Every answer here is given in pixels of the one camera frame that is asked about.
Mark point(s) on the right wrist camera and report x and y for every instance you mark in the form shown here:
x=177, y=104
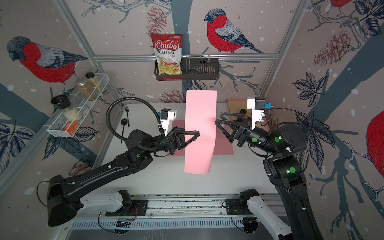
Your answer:
x=257, y=107

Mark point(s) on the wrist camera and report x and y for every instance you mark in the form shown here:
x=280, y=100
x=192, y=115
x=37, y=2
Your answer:
x=257, y=107
x=167, y=117

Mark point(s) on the spice jar dark lid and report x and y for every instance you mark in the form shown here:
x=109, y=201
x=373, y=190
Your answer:
x=94, y=81

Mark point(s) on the black fork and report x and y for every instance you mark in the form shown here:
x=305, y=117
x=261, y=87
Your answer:
x=127, y=113

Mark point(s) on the black wire wall basket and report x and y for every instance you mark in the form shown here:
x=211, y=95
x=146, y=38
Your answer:
x=201, y=68

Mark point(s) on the small red packet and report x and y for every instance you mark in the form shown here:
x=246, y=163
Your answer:
x=71, y=127

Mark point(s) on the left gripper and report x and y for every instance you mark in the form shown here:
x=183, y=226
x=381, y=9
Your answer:
x=174, y=140

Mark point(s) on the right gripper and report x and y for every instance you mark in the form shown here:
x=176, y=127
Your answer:
x=243, y=133

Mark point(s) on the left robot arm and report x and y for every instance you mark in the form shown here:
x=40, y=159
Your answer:
x=64, y=194

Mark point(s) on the clear acrylic wall shelf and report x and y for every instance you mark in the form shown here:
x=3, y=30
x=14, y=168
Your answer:
x=85, y=106

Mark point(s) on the spice jar silver lid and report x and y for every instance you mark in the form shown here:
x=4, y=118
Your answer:
x=86, y=90

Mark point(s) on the black lid rice jar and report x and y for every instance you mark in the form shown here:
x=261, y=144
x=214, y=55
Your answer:
x=63, y=103

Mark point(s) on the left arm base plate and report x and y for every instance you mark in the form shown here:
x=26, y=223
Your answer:
x=137, y=208

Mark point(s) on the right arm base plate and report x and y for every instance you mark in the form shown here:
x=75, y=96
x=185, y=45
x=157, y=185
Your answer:
x=237, y=206

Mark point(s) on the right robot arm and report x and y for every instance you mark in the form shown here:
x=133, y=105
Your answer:
x=282, y=146

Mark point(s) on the Chuba cassava chips bag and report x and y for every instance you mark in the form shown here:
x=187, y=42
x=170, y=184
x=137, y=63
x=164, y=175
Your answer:
x=168, y=53

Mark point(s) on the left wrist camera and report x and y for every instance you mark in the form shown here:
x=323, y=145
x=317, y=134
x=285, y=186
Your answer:
x=167, y=117

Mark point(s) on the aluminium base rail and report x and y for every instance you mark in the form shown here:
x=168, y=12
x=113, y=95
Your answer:
x=160, y=206

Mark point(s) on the black ladle spoon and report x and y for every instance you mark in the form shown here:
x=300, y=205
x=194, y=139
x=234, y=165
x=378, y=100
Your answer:
x=124, y=122

